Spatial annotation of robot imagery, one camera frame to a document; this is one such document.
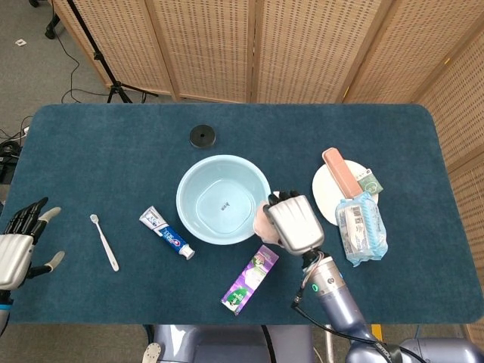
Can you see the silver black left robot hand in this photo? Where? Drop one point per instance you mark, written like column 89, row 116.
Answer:
column 13, row 253

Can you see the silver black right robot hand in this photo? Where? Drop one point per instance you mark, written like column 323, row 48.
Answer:
column 298, row 223

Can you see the pink mesh bath sponge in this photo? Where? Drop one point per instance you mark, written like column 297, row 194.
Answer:
column 261, row 224

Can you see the blue plastic package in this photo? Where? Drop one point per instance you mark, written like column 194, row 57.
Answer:
column 361, row 230

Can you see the blue white toothpaste tube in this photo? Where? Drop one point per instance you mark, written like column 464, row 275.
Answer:
column 168, row 235

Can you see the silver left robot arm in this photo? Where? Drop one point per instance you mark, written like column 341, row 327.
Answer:
column 3, row 314

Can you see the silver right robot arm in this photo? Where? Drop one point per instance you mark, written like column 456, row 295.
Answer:
column 340, row 302

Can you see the purple green cardboard box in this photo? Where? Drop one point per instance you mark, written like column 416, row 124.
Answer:
column 249, row 280

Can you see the light blue plastic bowl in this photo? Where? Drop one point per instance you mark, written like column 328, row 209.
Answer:
column 211, row 177

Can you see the white round plate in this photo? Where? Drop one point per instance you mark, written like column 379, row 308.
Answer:
column 325, row 189

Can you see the pink toothbrush travel case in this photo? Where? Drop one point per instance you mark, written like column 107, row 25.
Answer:
column 342, row 174

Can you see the small green white packet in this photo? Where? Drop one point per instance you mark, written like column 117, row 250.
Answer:
column 370, row 184

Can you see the white toothbrush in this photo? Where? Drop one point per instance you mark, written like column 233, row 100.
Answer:
column 105, row 244

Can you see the black round disc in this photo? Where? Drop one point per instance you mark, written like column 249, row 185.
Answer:
column 202, row 136

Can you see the yellow floor tape strip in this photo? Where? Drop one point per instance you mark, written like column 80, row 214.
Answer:
column 376, row 330

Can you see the dark blue table mat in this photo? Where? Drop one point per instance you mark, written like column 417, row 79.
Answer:
column 113, row 159

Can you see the grey blue robot torso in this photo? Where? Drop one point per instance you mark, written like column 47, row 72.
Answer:
column 227, row 344

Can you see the black tripod stand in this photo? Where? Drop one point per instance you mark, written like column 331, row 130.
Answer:
column 113, row 85

